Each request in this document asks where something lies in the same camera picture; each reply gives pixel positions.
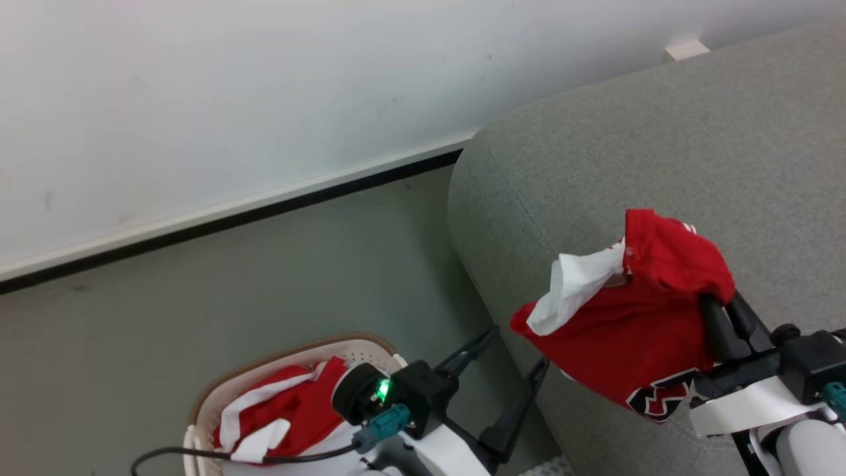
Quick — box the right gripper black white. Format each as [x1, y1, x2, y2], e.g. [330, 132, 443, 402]
[688, 290, 846, 438]

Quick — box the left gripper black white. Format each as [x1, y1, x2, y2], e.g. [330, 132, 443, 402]
[377, 325, 551, 476]

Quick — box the red white jersey with print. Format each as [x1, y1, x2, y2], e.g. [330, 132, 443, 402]
[509, 208, 737, 424]

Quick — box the white laundry basket brown rim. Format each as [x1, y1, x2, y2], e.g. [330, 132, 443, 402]
[183, 332, 410, 476]

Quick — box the speckled grey rug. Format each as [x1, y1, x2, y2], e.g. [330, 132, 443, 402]
[519, 454, 566, 476]

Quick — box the teal connector on left gripper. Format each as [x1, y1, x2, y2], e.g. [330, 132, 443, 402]
[352, 404, 412, 454]

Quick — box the teal connector on gripper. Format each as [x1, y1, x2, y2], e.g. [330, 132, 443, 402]
[352, 404, 412, 454]
[822, 381, 846, 421]

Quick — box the teal connector on right gripper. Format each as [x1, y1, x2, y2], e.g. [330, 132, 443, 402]
[822, 381, 846, 421]

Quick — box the black round unit green light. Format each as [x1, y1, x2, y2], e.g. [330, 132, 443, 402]
[330, 362, 392, 426]

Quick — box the red white garment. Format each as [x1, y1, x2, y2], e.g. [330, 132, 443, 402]
[212, 356, 372, 476]

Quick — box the grey fabric sofa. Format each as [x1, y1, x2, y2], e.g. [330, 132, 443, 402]
[447, 16, 846, 476]

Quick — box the thin black cable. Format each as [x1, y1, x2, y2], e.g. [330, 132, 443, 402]
[130, 441, 364, 476]

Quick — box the white black wall baseboard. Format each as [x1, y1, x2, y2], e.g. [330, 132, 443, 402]
[0, 131, 481, 296]

